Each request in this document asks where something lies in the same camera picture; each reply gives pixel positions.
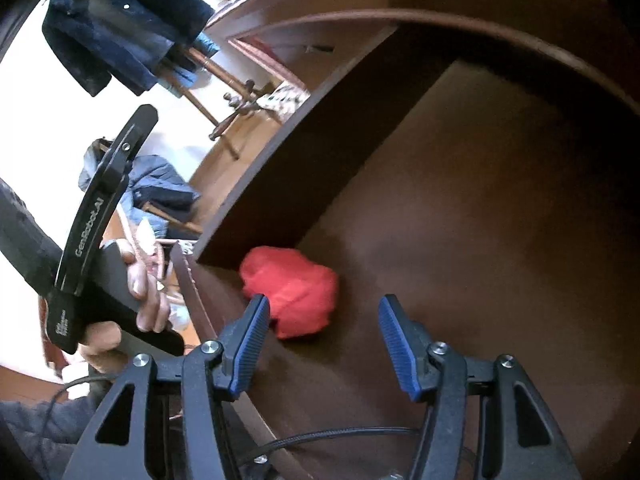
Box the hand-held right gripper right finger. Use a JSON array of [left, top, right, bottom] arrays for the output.
[[377, 294, 583, 480]]

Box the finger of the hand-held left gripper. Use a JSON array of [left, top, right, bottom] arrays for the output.
[[107, 104, 160, 173]]

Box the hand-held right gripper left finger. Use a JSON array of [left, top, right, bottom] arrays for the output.
[[62, 294, 271, 480]]

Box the red underwear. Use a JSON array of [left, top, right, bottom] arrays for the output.
[[239, 246, 340, 342]]

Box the wide wooden desk drawer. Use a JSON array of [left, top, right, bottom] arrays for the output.
[[170, 25, 640, 480]]

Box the person's left forearm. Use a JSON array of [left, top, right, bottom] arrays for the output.
[[0, 177, 63, 301]]

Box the person's left hand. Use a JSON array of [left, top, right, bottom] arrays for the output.
[[80, 239, 173, 376]]

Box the blue jacket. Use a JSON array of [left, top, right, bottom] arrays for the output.
[[80, 137, 201, 241]]

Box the wooden coat rack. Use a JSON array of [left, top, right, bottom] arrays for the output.
[[170, 47, 273, 161]]

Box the dark coat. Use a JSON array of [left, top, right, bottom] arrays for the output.
[[41, 0, 216, 97]]

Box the teal garment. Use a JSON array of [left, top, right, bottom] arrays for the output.
[[160, 35, 221, 98]]

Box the checked cloth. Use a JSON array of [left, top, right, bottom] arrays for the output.
[[256, 81, 311, 123]]

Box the person's trousered leg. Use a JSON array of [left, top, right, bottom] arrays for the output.
[[0, 395, 101, 480]]

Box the black cable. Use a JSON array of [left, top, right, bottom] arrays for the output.
[[245, 426, 423, 465], [42, 374, 113, 456]]

